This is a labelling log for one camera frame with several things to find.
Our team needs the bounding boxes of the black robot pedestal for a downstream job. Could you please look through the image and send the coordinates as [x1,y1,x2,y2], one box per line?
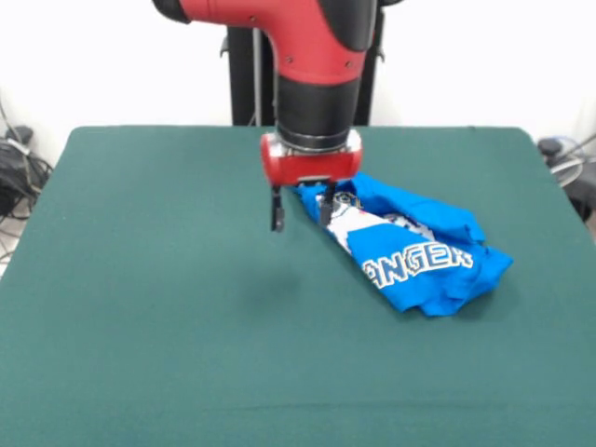
[220,0,387,127]

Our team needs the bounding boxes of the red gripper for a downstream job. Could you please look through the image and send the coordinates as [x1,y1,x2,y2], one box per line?
[259,129,364,233]

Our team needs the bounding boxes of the blue shirt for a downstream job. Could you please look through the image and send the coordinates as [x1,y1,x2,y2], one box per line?
[295,171,514,318]

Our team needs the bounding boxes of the black cable tangle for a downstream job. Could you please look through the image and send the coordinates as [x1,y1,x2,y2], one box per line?
[0,92,55,262]

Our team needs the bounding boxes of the dark green table cloth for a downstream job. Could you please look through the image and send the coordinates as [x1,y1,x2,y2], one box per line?
[0,125,596,447]

